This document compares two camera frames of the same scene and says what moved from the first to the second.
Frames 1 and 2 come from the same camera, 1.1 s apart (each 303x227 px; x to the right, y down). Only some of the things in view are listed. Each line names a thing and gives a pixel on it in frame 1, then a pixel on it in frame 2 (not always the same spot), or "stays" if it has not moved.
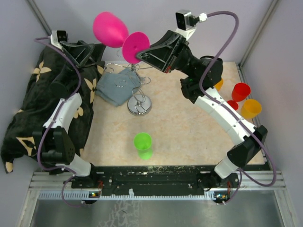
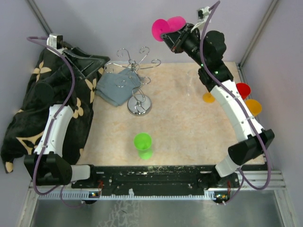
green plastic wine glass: x=142 y=142 stays
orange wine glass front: x=251 y=108 stays
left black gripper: x=80 y=51 to x=86 y=63
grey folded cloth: x=117 y=88 stays
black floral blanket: x=38 y=102 stays
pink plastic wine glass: x=111 y=31 to x=160 y=26
